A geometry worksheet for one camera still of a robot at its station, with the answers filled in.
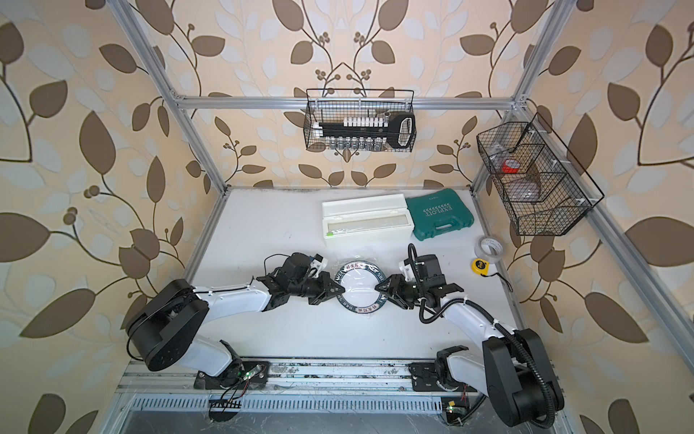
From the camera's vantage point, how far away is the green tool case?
1.04m

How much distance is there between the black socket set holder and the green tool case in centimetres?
28

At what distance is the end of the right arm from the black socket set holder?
0.40 meters

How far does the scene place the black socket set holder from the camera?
82 centimetres

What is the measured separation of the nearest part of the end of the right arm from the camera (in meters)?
0.65
